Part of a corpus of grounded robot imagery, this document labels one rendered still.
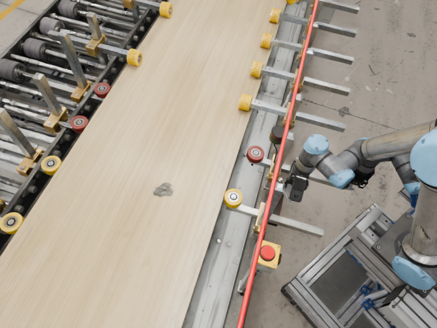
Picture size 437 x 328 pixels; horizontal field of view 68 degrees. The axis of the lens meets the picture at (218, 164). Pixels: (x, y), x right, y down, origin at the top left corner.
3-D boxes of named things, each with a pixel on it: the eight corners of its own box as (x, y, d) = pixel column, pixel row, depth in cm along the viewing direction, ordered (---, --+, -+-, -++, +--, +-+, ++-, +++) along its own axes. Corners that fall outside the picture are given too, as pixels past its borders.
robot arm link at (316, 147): (320, 156, 105) (302, 138, 109) (310, 173, 115) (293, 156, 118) (337, 144, 108) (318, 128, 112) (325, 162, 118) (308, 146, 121)
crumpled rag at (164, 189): (172, 181, 140) (172, 178, 138) (174, 195, 137) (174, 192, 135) (151, 184, 139) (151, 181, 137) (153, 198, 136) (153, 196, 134)
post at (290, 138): (270, 187, 169) (296, 132, 128) (269, 193, 167) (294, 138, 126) (264, 186, 169) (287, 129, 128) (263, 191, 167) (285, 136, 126)
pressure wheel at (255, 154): (261, 160, 162) (266, 147, 152) (258, 174, 158) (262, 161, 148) (246, 155, 162) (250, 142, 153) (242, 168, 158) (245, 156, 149)
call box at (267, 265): (275, 252, 103) (281, 245, 96) (270, 274, 99) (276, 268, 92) (253, 246, 103) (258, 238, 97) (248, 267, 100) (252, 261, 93)
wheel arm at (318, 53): (351, 61, 185) (354, 56, 182) (350, 65, 183) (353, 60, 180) (266, 40, 189) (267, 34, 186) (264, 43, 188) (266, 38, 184)
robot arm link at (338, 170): (367, 165, 107) (341, 143, 111) (344, 183, 103) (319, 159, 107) (356, 177, 114) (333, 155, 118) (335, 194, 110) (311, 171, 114)
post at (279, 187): (261, 230, 154) (285, 183, 113) (259, 237, 152) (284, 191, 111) (253, 228, 154) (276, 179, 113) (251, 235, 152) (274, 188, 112)
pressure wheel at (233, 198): (233, 196, 150) (236, 184, 141) (243, 209, 147) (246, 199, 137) (218, 204, 148) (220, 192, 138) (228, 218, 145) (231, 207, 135)
